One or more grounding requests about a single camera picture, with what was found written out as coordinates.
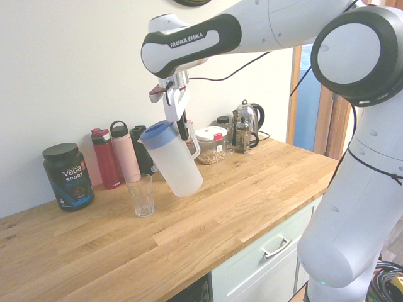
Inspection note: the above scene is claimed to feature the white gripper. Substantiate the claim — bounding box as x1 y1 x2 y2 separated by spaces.
162 87 191 142

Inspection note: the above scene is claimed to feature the translucent pitcher blue lid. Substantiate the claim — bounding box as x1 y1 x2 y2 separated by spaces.
139 120 204 199

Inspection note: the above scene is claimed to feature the pink water bottle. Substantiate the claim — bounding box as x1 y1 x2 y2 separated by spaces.
109 120 142 184

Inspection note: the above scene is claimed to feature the red water bottle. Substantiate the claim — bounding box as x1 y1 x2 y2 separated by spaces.
90 128 124 191

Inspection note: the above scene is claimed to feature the nut container with red clip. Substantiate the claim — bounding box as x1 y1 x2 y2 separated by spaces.
195 126 229 165

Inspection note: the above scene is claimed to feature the black shaker bottle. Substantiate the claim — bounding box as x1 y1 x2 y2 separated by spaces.
129 125 154 177

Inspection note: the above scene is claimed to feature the clear glass mug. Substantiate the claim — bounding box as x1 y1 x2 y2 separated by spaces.
220 122 236 155

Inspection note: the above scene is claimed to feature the glass french press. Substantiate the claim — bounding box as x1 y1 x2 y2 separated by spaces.
234 108 261 155

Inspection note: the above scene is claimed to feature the steel electric kettle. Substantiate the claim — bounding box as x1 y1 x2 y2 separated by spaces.
232 99 266 141

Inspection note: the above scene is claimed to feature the clear drinking glass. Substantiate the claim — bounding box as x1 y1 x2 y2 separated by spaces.
125 172 157 219

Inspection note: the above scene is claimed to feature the black protein powder tub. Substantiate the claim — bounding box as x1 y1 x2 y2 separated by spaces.
42 143 96 213

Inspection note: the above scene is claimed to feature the white cabinet drawer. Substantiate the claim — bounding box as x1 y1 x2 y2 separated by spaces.
210 194 324 302

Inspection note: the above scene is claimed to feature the black dishwasher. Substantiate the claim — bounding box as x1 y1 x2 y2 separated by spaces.
169 272 212 302

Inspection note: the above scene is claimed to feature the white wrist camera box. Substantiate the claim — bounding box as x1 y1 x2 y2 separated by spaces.
149 83 173 104

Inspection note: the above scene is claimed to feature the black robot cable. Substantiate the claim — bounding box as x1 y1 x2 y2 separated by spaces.
165 50 403 187

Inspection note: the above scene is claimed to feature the black wall clock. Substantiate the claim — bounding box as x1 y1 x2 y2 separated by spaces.
171 0 212 7

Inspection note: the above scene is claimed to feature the wooden door frame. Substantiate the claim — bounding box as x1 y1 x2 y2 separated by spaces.
285 43 354 162

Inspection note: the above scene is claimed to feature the metal drawer handle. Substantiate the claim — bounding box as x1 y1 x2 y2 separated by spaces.
260 237 292 260

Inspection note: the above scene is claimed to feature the coiled cable bundle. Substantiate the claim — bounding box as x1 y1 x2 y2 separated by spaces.
373 262 403 302

